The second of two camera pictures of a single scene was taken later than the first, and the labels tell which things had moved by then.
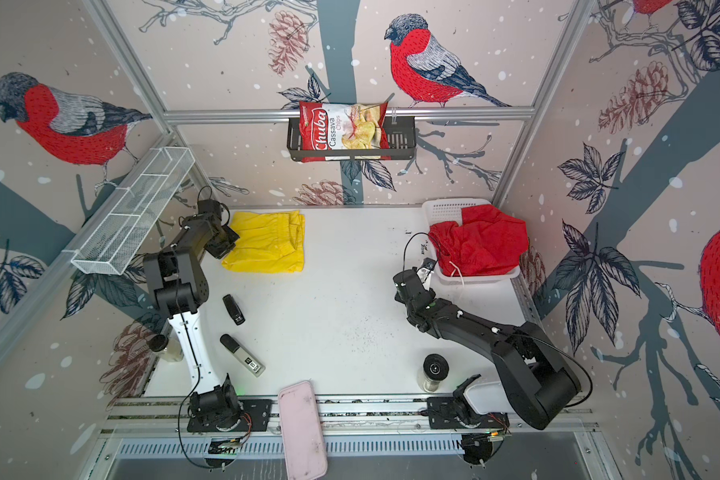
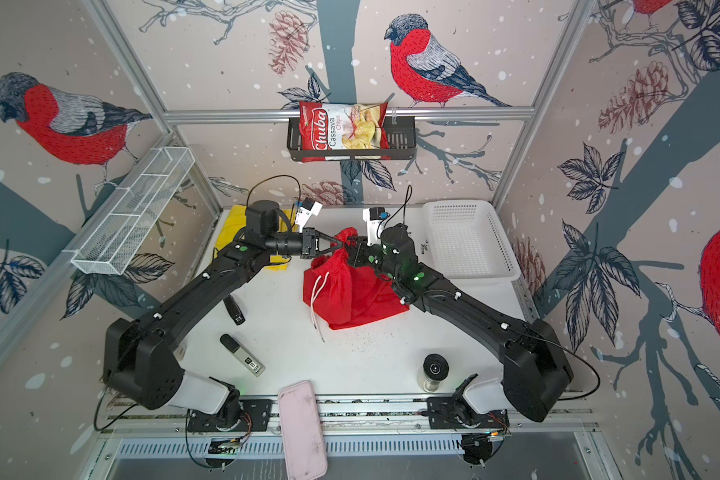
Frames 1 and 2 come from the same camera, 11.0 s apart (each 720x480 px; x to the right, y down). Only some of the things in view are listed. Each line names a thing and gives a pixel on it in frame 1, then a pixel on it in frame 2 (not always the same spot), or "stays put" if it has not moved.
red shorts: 488,242 -> 338,290
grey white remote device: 242,355 stays put
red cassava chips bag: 343,126 stays put
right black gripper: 397,297 -> 357,256
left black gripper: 232,237 -> 310,240
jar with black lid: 435,370 stays put
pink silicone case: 304,443 stays put
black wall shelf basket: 401,145 stays put
